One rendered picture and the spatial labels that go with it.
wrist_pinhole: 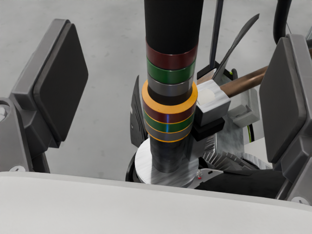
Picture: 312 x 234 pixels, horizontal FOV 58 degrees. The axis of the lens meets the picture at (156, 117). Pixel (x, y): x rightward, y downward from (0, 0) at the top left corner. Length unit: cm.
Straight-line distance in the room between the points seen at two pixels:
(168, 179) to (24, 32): 293
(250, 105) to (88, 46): 218
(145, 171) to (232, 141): 47
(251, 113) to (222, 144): 12
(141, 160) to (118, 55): 235
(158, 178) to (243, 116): 50
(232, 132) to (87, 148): 143
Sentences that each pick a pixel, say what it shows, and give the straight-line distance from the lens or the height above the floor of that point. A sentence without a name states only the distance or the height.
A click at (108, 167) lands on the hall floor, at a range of 195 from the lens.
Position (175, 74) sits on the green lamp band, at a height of 159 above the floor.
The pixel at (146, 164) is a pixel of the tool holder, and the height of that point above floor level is 144.
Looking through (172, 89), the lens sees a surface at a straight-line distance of 19.
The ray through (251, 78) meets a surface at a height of 153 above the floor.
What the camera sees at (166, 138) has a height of 152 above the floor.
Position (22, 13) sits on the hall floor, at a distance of 345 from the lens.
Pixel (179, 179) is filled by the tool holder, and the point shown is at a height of 144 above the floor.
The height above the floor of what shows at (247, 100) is 115.
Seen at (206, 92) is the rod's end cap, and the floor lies 153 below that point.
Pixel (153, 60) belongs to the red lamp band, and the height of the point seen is 160.
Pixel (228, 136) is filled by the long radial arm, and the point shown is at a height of 111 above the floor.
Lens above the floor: 172
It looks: 54 degrees down
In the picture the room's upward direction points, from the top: 1 degrees counter-clockwise
